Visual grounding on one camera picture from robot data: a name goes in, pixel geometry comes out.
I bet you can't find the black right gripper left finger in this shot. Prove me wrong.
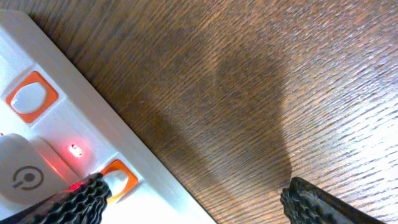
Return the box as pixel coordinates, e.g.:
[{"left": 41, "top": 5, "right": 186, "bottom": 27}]
[{"left": 1, "top": 173, "right": 112, "bottom": 224}]

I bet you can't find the white power strip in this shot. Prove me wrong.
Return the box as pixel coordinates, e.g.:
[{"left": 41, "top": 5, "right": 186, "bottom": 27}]
[{"left": 1, "top": 10, "right": 213, "bottom": 223}]

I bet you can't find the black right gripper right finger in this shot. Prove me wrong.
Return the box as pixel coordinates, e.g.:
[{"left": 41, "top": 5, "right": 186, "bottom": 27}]
[{"left": 280, "top": 177, "right": 383, "bottom": 224}]

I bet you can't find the white USB charger plug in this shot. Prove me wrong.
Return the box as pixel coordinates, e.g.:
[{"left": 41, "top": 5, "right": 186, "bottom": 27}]
[{"left": 1, "top": 134, "right": 79, "bottom": 205}]

